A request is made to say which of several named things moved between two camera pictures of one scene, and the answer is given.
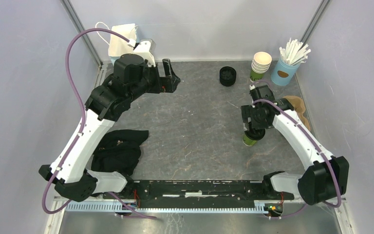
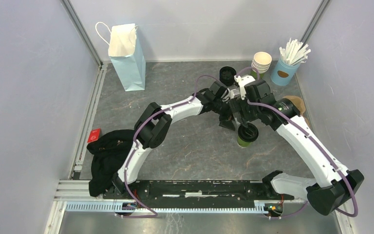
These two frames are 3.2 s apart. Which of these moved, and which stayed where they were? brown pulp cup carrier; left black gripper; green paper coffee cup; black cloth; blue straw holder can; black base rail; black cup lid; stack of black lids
Moved: black cup lid; left black gripper; green paper coffee cup
Stayed: blue straw holder can; black cloth; stack of black lids; brown pulp cup carrier; black base rail
